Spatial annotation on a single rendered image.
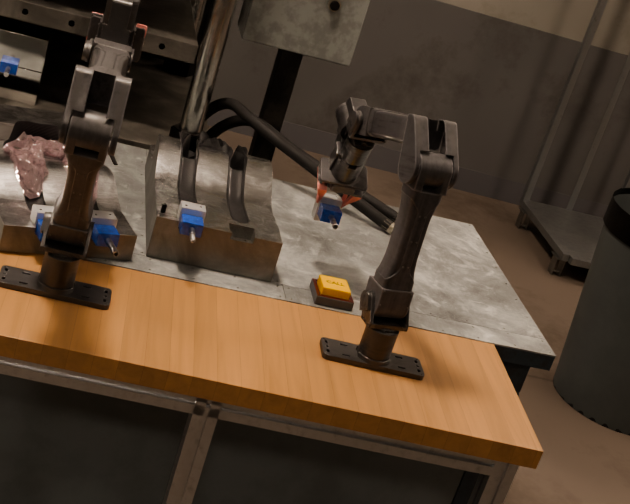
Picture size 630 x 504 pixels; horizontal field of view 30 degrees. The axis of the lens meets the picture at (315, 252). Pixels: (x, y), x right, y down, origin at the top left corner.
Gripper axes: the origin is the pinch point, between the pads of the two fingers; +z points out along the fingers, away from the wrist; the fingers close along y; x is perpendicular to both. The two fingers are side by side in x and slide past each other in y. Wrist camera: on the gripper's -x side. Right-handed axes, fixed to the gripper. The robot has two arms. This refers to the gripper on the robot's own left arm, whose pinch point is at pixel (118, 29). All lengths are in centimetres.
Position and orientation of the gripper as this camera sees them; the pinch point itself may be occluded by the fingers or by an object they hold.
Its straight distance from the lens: 238.5
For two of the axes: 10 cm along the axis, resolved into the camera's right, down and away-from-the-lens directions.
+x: -2.8, 9.0, 3.4
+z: -0.9, -3.8, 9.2
